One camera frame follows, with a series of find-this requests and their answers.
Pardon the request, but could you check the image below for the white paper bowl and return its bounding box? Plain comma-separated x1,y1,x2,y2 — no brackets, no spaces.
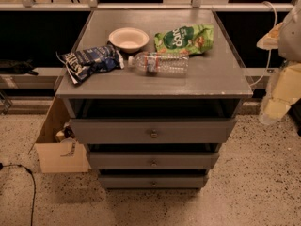
109,27,150,53

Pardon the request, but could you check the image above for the white hanging cable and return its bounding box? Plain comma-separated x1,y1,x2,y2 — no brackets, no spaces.
249,1,279,88

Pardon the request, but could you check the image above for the green snack bag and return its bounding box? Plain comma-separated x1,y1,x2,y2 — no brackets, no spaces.
154,24,214,55

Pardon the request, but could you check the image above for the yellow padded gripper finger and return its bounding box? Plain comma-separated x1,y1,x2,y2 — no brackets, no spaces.
259,61,301,125

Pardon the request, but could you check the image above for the metal frame rail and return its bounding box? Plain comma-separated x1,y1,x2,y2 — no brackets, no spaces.
0,3,293,12

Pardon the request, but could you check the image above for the grey drawer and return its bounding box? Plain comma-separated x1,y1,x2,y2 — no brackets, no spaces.
70,119,235,144
99,175,208,188
89,152,219,170

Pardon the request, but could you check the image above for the grey wooden drawer cabinet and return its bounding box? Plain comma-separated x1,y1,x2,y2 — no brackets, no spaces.
56,9,252,177

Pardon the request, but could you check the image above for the grey middle drawer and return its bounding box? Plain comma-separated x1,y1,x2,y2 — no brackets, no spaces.
89,152,219,170

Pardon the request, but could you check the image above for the blue chip bag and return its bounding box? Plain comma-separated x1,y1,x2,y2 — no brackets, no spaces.
56,43,124,85

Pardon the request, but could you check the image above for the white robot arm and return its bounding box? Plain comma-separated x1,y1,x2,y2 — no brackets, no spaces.
257,1,301,125

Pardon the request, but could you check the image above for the clear plastic water bottle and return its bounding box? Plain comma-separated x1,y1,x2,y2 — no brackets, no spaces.
128,52,189,77

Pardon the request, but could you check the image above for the cardboard box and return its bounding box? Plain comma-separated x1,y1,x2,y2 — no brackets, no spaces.
34,97,89,173

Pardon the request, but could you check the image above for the black object on ledge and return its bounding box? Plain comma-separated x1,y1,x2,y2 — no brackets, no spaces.
0,59,38,75

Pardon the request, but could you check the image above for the grey top drawer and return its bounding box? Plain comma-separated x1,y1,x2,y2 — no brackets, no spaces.
70,119,235,144

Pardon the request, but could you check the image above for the black floor cable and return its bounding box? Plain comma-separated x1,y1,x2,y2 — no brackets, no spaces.
0,162,38,226

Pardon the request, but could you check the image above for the grey bottom drawer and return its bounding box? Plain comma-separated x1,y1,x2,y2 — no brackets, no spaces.
99,175,208,188

